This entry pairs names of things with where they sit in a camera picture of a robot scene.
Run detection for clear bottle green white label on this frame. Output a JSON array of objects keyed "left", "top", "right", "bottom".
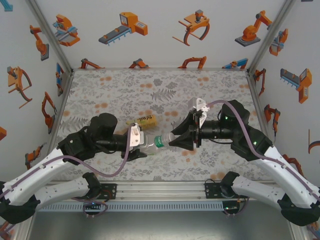
[{"left": 139, "top": 133, "right": 176, "bottom": 156}]

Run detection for yellow label tea bottle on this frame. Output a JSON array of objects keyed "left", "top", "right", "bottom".
[{"left": 125, "top": 114, "right": 158, "bottom": 131}]

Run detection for grey floral tablecloth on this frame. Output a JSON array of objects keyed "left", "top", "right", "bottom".
[{"left": 41, "top": 68, "right": 282, "bottom": 182}]

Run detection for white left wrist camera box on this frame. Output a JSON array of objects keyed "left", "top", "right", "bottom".
[{"left": 129, "top": 123, "right": 146, "bottom": 148}]

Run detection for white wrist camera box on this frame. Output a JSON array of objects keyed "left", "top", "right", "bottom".
[
  {"left": 129, "top": 123, "right": 146, "bottom": 148},
  {"left": 187, "top": 97, "right": 210, "bottom": 126}
]

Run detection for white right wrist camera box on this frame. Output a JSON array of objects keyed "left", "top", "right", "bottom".
[{"left": 187, "top": 97, "right": 210, "bottom": 126}]

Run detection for aluminium table side rail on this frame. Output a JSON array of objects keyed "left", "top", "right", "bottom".
[
  {"left": 246, "top": 69, "right": 276, "bottom": 148},
  {"left": 42, "top": 69, "right": 75, "bottom": 151}
]

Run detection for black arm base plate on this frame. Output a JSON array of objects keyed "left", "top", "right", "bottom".
[
  {"left": 204, "top": 181, "right": 251, "bottom": 200},
  {"left": 71, "top": 183, "right": 118, "bottom": 200}
]

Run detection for aluminium frame rail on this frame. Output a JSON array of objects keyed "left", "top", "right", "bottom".
[{"left": 39, "top": 181, "right": 288, "bottom": 202}]

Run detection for white slotted cable duct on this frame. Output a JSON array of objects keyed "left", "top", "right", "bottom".
[{"left": 37, "top": 201, "right": 224, "bottom": 212}]

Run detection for grey corner bracket plate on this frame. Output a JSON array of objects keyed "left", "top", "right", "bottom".
[{"left": 57, "top": 71, "right": 73, "bottom": 97}]

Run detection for aluminium frame post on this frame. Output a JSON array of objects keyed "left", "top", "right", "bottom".
[
  {"left": 246, "top": 0, "right": 297, "bottom": 74},
  {"left": 26, "top": 0, "right": 75, "bottom": 74}
]

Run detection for aluminium frame leg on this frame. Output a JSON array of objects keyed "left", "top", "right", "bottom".
[
  {"left": 14, "top": 221, "right": 35, "bottom": 240},
  {"left": 289, "top": 224, "right": 311, "bottom": 240}
]

